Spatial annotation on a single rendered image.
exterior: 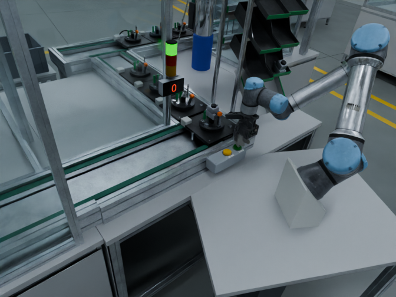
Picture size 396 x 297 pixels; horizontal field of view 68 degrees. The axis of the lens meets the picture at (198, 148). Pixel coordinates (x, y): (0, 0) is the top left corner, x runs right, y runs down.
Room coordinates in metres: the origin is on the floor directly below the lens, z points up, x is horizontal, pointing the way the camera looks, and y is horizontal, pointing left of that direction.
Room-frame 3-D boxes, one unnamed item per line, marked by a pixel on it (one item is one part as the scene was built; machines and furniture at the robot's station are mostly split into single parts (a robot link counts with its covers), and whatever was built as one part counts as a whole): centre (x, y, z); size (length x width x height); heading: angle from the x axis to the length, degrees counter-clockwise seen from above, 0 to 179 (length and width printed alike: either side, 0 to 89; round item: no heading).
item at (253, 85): (1.15, -0.21, 1.28); 0.09 x 0.08 x 0.11; 50
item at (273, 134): (1.66, 0.24, 0.85); 1.50 x 1.41 x 0.03; 133
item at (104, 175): (1.15, 0.18, 0.91); 0.84 x 0.28 x 0.10; 133
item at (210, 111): (1.34, -0.05, 1.06); 0.08 x 0.04 x 0.07; 42
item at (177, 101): (1.52, 0.11, 1.01); 0.24 x 0.24 x 0.13; 43
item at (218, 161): (1.12, -0.14, 0.93); 0.21 x 0.07 x 0.06; 133
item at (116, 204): (1.04, 0.04, 0.91); 0.89 x 0.06 x 0.11; 133
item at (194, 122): (1.34, -0.06, 0.96); 0.24 x 0.24 x 0.02; 43
